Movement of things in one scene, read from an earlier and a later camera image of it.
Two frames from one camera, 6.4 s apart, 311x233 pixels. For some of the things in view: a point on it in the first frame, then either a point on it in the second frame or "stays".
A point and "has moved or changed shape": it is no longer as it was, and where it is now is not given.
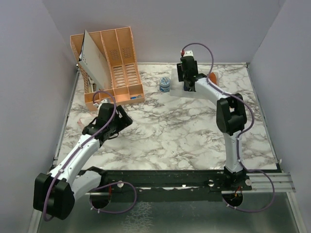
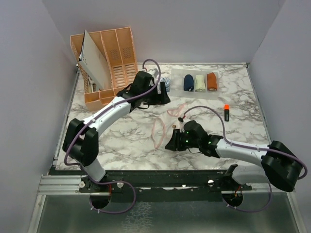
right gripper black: [180, 73] -> [174, 143]
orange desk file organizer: [117, 46] stays
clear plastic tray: [177, 88] stays
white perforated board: [94, 62] stays
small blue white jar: [164, 83] stays
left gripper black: [124, 121] -> [160, 98]
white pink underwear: [84, 122] has moved or changed shape
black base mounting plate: [159, 186] stays
